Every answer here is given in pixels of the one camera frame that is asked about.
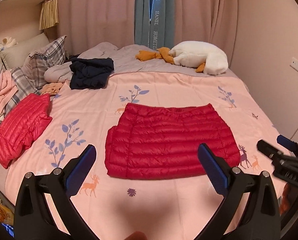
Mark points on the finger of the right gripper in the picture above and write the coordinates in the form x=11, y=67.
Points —
x=287, y=143
x=275, y=155

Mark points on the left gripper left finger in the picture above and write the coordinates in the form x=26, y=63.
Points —
x=44, y=209

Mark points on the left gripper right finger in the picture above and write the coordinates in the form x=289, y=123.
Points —
x=260, y=218

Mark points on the red down jacket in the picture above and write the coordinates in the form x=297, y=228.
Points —
x=157, y=143

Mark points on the pink clothes pile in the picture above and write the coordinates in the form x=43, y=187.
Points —
x=0, y=92

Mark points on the snack bags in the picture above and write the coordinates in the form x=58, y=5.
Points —
x=6, y=219

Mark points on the pink deer print duvet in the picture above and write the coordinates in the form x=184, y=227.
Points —
x=162, y=209

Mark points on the pink-red folded down jacket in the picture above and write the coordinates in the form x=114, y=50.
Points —
x=22, y=126

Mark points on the white goose plush toy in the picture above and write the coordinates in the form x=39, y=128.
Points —
x=202, y=56

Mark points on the orange small cloth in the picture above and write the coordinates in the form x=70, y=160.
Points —
x=51, y=88

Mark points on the plaid pillow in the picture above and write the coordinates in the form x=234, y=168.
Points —
x=30, y=77

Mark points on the grey folded blanket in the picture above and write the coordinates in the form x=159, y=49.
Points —
x=58, y=73

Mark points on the navy blue garment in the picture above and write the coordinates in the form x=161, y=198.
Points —
x=90, y=73

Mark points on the beige headboard cushion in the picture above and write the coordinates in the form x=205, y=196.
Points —
x=15, y=56

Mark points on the small plush toys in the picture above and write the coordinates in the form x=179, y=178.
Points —
x=7, y=42

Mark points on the blue-grey curtain panel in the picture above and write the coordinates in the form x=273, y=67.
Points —
x=154, y=23

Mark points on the pink curtain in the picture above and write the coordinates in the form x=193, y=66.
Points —
x=87, y=23

